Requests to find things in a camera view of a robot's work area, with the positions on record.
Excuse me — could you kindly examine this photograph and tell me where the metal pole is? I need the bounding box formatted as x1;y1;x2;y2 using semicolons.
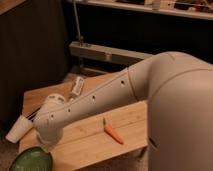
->
72;0;83;45

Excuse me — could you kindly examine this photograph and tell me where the grey metal beam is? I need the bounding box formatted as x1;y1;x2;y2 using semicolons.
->
69;41;150;65

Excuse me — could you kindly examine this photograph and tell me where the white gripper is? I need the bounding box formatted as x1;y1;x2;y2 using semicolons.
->
37;132;61;146

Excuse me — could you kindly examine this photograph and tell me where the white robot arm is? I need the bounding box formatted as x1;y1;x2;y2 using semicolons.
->
34;52;213;171

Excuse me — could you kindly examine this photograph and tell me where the white shelf ledge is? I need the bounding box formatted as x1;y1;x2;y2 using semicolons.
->
76;0;213;21

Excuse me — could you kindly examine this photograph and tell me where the green ceramic bowl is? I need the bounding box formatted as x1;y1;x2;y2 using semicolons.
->
9;147;53;171

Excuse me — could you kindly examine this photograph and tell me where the small white box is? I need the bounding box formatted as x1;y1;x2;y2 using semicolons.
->
71;76;84;96

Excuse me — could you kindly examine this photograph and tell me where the orange toy carrot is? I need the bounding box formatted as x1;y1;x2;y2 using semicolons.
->
103;119;124;144

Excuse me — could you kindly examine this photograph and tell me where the white paper cup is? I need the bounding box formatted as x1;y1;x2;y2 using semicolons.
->
6;115;33;143

